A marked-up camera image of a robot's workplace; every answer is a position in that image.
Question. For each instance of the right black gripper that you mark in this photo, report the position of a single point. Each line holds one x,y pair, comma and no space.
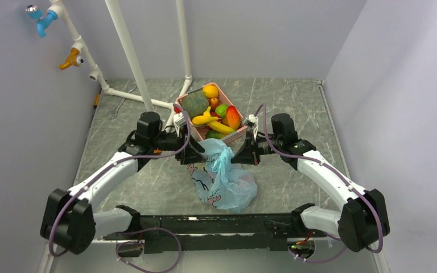
249,154

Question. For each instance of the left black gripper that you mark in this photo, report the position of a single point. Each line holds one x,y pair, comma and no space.
194,150

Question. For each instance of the light blue plastic bag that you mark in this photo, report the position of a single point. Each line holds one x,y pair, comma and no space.
220,183

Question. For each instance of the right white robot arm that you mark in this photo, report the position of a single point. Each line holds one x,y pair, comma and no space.
361,221

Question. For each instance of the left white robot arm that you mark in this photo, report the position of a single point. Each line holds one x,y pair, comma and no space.
105,181

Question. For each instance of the small green fake fruit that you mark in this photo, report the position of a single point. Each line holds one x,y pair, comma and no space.
213,134

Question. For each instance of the yellow fake banana bunch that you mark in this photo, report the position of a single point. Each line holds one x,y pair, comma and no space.
206,119

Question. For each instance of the red orange fake mango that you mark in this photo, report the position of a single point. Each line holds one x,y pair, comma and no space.
232,118

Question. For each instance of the light green fake fruit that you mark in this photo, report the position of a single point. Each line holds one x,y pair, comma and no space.
221,110

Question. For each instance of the yellow fake lemon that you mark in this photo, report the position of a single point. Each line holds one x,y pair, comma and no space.
210,91

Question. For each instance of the pink plastic basket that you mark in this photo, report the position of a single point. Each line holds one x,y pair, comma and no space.
212,113

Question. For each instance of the small red peach fruit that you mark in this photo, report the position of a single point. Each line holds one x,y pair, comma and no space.
214,103

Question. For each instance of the orange toy faucet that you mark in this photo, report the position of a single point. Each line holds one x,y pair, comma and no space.
73,59

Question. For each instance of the blue toy faucet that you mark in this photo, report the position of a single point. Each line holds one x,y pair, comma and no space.
42,21

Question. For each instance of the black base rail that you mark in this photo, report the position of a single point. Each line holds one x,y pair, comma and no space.
272,231

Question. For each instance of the orange handled tool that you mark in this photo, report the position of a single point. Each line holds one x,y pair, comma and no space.
96,102

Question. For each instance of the aluminium frame rail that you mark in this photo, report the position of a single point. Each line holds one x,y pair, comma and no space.
276,232

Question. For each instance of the white pvc pipe frame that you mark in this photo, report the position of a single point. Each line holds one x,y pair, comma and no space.
95,72

